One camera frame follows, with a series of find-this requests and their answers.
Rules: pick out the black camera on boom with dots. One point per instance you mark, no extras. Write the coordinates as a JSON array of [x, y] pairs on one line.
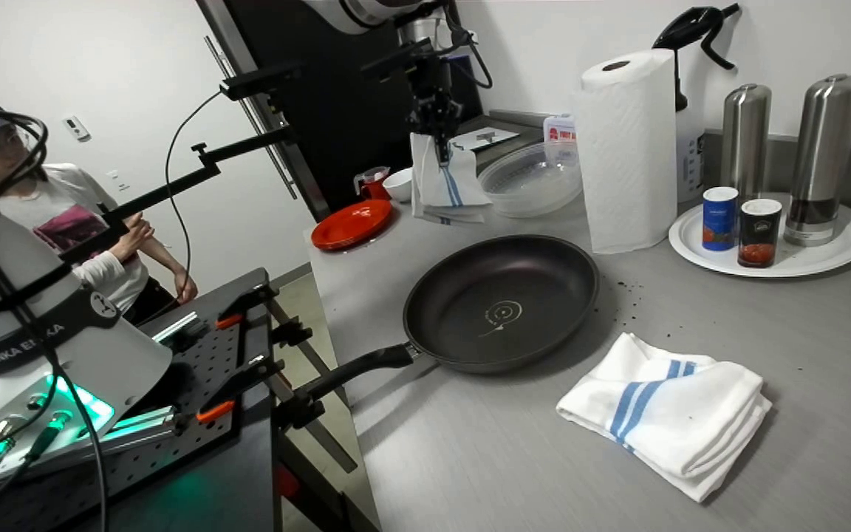
[[259, 80]]

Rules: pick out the small white bowl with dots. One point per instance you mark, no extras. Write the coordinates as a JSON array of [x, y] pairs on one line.
[[400, 180]]

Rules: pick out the tall steel grinder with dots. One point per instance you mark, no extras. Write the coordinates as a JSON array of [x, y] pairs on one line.
[[827, 148]]

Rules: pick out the round white plate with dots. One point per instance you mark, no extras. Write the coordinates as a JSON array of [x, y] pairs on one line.
[[819, 258]]

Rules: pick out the blue white spice jar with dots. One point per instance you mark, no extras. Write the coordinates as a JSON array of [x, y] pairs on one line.
[[723, 221]]

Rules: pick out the black breadboard table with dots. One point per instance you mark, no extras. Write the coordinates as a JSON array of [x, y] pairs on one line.
[[200, 492]]

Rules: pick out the dark nonstick frying pan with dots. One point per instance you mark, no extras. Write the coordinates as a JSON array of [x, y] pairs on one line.
[[504, 306]]

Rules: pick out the person in white shirt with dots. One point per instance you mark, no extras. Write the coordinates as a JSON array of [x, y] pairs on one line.
[[72, 226]]

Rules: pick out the large clear plastic bowl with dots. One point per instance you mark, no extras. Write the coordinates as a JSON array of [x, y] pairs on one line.
[[534, 180]]

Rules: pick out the white light bar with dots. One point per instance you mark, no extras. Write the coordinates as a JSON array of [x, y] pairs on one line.
[[177, 325]]

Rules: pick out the orange red plate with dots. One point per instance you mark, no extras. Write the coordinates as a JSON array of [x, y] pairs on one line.
[[348, 227]]

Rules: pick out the short steel grinder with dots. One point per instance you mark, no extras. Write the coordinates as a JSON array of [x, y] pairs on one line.
[[745, 136]]

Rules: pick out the large black panel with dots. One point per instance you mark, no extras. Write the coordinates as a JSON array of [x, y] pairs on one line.
[[348, 119]]

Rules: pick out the white paper towel roll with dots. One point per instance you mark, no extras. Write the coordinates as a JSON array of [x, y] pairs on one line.
[[627, 158]]

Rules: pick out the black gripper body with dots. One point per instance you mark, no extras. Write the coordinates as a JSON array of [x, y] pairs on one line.
[[438, 84]]

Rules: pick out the small white wall switch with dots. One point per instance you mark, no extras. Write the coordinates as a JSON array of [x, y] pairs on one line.
[[78, 128]]

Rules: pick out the black box device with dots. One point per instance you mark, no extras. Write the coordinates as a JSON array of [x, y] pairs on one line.
[[516, 165]]

